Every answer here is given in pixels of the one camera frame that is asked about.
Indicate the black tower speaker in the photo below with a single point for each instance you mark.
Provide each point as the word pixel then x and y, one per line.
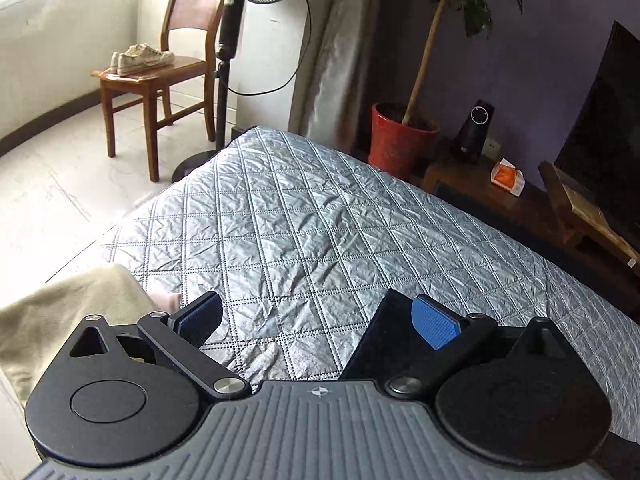
pixel 472 135

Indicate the green potted tree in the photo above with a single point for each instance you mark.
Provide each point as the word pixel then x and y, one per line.
pixel 425 60

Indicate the grey curtain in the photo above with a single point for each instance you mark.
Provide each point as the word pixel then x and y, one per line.
pixel 330 70

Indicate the beige garment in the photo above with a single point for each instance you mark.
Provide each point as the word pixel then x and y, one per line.
pixel 60 310

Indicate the navy jacket with orange lining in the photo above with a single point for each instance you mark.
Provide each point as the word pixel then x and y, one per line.
pixel 380 335

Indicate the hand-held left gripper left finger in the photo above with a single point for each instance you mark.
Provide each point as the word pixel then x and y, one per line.
pixel 200 317

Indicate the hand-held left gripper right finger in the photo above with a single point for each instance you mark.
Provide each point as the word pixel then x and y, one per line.
pixel 435 322

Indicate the black standing fan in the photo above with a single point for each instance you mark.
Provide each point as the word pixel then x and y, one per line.
pixel 229 30

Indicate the silver quilted bedspread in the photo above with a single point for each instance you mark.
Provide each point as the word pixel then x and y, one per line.
pixel 325 235

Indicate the orange tissue box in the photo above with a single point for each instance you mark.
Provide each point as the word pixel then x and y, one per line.
pixel 506 176

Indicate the wooden television stand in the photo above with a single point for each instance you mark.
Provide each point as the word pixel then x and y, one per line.
pixel 585 215

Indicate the dark wooden low cabinet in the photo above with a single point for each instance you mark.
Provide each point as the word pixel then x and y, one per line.
pixel 475 185

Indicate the black flat television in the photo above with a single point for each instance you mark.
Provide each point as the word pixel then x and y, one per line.
pixel 610 135

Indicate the white sneaker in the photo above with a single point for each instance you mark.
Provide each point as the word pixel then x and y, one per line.
pixel 145 60
pixel 115 62

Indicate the white wall socket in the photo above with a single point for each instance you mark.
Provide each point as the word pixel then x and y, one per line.
pixel 493 147

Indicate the wooden chair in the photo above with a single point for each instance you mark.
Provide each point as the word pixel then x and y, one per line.
pixel 190 67

